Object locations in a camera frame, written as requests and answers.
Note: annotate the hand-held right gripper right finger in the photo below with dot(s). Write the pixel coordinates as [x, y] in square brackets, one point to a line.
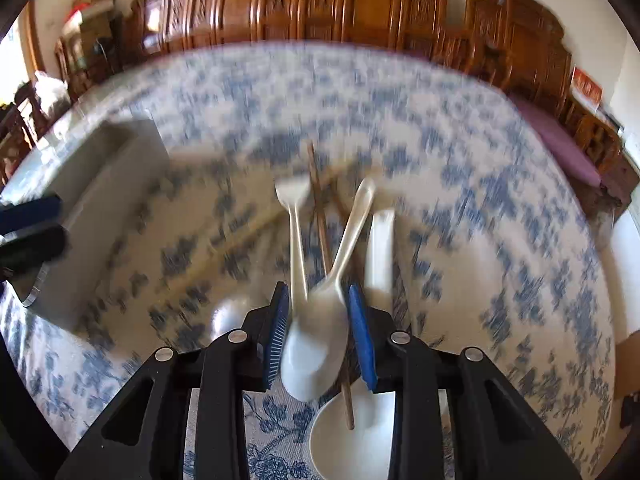
[361, 335]

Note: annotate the purple seat cushion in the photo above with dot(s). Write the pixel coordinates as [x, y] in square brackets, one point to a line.
[555, 140]

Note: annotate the white plastic spoon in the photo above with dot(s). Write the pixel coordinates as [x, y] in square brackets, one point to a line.
[315, 350]

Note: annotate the white plastic bag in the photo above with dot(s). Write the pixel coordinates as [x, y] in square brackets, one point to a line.
[50, 92]

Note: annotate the carved wooden armchair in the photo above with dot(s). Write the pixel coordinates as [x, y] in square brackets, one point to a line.
[525, 45]

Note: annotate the large white serving spoon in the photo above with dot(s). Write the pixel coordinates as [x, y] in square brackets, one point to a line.
[350, 440]

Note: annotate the dark brown chopstick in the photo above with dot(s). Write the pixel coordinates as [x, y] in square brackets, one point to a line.
[320, 215]

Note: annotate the carved wooden sofa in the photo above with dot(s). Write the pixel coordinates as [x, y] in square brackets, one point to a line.
[300, 5]

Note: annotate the stacked cardboard boxes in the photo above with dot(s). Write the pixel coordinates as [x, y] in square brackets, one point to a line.
[92, 5]

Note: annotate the grey organizer tray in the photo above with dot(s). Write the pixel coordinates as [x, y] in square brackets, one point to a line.
[100, 210]

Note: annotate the dark wooden chair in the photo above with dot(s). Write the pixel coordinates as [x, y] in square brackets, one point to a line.
[17, 130]

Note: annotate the blue floral tablecloth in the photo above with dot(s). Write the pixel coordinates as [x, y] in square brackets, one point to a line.
[450, 185]

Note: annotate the dark wooden cabinet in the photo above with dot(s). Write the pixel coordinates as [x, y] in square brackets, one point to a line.
[90, 60]

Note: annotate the white plastic fork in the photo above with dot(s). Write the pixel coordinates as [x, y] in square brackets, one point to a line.
[298, 260]

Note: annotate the red wall calendar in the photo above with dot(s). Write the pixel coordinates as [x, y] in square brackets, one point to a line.
[587, 85]

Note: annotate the flat brown cardboard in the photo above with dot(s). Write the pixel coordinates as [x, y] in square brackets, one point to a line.
[629, 365]

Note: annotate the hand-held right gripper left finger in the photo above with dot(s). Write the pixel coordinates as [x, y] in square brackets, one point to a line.
[277, 335]

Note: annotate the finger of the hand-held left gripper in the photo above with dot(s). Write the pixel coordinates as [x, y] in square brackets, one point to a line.
[32, 250]
[30, 212]

